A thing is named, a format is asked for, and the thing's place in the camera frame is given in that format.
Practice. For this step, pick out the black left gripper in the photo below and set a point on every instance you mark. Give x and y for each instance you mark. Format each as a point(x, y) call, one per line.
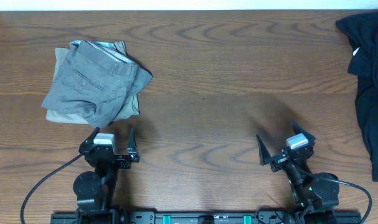
point(125, 163)

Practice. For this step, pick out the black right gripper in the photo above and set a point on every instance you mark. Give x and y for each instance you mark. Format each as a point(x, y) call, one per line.
point(278, 162)

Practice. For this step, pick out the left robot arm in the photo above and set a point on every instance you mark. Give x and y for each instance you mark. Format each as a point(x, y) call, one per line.
point(95, 189)

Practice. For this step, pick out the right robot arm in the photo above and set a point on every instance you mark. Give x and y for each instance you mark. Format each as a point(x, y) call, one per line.
point(315, 195)

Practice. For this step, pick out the grey folded trousers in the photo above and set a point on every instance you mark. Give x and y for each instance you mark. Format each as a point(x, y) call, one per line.
point(95, 82)

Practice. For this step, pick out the beige folded garment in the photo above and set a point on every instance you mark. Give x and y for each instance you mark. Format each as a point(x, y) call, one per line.
point(131, 106)

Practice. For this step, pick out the white garment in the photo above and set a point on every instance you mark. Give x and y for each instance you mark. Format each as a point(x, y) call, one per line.
point(355, 51)

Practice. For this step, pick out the black garment pile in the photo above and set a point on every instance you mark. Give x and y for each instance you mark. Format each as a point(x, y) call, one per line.
point(362, 31)

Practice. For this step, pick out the black mounting rail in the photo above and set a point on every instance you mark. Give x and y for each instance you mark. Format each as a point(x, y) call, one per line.
point(262, 217)

